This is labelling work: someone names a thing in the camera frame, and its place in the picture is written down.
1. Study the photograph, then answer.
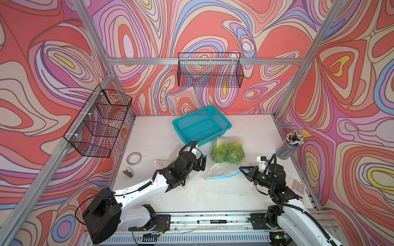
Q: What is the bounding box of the zip bag with blue slider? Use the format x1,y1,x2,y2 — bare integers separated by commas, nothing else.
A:
204,136,246,180

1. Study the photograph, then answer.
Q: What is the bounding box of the chinese cabbage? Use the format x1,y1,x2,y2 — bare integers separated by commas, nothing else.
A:
226,140,245,164
211,137,229,164

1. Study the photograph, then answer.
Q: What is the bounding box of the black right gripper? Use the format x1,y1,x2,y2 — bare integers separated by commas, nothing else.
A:
239,165,275,190

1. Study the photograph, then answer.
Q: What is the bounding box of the small brown clip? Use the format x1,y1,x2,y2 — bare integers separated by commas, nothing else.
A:
122,167,133,178

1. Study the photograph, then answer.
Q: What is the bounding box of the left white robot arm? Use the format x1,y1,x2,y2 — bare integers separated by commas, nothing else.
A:
82,151,207,245

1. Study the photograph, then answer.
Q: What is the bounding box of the clear cup of pencils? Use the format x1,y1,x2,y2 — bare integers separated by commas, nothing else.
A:
276,133,304,160

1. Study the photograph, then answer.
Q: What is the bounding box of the pink card sheet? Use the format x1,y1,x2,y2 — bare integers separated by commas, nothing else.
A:
285,175,306,198

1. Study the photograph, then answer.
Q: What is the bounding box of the back black wire basket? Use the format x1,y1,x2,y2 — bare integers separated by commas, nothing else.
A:
177,51,244,88

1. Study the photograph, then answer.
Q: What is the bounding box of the teal plastic basket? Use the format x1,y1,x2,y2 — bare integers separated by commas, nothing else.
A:
172,106,232,146

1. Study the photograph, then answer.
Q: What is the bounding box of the left black wire basket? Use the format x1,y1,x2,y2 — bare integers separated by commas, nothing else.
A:
63,85,132,158

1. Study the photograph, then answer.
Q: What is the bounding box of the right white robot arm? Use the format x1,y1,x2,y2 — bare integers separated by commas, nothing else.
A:
239,163,343,246

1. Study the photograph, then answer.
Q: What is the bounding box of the white tape roll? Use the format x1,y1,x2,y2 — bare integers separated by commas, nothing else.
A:
126,152,142,166

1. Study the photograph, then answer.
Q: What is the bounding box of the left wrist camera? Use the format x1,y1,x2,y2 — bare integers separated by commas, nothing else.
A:
184,141,199,154

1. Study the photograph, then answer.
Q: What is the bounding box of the black wire basket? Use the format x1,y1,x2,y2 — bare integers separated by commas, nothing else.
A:
177,51,244,88
63,85,132,158

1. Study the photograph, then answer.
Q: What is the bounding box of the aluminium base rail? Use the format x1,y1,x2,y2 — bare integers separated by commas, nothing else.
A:
78,210,342,246

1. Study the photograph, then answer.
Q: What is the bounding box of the zip bag with pink slider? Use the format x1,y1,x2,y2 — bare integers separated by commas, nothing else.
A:
152,154,205,183

